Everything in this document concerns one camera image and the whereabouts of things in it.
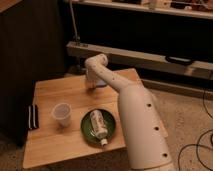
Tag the metal pole stand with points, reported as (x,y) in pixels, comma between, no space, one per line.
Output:
(76,35)

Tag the green plate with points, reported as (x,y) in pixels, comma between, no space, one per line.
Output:
(86,126)

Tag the black handle on rail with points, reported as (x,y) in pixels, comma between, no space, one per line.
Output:
(180,61)

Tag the white plastic bottle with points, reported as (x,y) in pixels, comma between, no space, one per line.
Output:
(99,128)

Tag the wooden table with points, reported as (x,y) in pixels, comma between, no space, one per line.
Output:
(51,143)

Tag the wooden shelf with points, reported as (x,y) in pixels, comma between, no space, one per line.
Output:
(144,8)

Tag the long metal rail beam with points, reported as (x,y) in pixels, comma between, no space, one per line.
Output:
(143,60)

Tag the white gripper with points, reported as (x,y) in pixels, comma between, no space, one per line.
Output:
(95,83)

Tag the dark curtain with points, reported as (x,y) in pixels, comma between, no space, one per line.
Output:
(31,49)

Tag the translucent white cup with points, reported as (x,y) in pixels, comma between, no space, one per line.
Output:
(62,114)

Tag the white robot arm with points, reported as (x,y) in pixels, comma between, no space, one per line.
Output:
(146,146)

